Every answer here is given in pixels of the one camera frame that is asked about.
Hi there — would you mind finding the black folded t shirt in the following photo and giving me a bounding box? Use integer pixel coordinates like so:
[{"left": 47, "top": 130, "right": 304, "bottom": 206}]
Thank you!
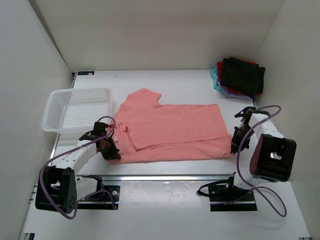
[{"left": 220, "top": 57, "right": 266, "bottom": 99}]

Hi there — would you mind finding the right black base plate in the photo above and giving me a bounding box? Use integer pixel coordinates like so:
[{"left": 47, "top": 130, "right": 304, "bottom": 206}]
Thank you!
[{"left": 196, "top": 177, "right": 258, "bottom": 212}]

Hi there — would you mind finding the red folded t shirt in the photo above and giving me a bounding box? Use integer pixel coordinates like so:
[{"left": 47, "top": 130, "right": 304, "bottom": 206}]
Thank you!
[{"left": 217, "top": 61, "right": 241, "bottom": 93}]

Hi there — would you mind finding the teal folded t shirt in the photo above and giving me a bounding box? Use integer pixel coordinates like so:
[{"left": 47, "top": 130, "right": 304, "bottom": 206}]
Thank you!
[{"left": 209, "top": 67, "right": 224, "bottom": 94}]

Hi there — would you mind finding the purple folded t shirt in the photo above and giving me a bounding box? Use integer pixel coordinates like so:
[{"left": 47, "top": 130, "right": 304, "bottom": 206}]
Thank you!
[{"left": 216, "top": 78, "right": 252, "bottom": 100}]

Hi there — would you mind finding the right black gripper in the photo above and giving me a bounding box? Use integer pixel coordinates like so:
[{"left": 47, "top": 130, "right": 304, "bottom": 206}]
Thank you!
[{"left": 230, "top": 124, "right": 255, "bottom": 155}]

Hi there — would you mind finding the pink t shirt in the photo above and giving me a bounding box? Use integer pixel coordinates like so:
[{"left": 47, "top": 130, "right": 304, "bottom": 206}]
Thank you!
[{"left": 111, "top": 88, "right": 232, "bottom": 164}]

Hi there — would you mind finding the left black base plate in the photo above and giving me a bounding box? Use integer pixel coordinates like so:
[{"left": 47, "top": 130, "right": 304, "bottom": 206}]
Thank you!
[{"left": 77, "top": 179, "right": 121, "bottom": 210}]

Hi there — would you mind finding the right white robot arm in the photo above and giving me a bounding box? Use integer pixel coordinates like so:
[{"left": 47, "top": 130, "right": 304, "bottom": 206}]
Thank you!
[{"left": 224, "top": 106, "right": 297, "bottom": 200}]

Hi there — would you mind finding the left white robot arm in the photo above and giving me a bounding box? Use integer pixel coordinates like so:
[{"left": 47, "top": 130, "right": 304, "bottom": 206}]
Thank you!
[{"left": 34, "top": 120, "right": 121, "bottom": 219}]

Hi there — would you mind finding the white plastic basket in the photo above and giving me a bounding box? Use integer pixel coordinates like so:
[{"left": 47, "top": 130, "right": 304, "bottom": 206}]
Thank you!
[{"left": 42, "top": 87, "right": 113, "bottom": 135}]

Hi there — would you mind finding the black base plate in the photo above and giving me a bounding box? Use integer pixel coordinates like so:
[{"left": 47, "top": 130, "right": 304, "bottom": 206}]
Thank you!
[
  {"left": 77, "top": 179, "right": 121, "bottom": 210},
  {"left": 196, "top": 177, "right": 258, "bottom": 212}
]

